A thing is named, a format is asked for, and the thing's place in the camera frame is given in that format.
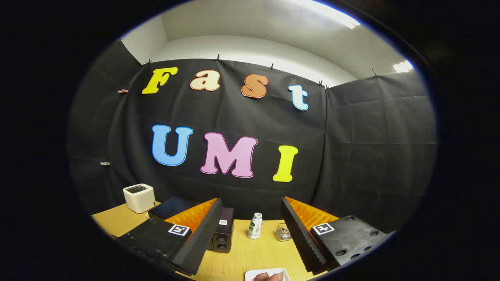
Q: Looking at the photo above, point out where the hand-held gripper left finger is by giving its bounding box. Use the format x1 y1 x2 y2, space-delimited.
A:
116 197 223 277

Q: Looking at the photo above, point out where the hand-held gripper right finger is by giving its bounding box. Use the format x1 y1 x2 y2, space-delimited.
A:
281 196 397 274

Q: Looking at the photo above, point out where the black toaster oven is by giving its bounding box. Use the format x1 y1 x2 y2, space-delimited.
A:
148 196 235 253

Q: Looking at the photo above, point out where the white square plate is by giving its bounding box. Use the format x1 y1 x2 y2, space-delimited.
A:
245 268 291 281

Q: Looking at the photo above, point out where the white toaster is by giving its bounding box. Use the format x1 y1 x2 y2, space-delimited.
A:
123 183 156 214

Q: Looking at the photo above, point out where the white bottle green label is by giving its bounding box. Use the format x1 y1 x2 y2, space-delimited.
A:
247 213 263 240

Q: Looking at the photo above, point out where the black backdrop cloth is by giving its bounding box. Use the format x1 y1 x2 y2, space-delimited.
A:
68 39 437 235

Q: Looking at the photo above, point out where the long ceiling light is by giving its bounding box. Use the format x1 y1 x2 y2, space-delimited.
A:
289 0 361 30

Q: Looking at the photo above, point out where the metal wire basket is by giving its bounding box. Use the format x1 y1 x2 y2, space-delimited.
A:
275 222 293 242

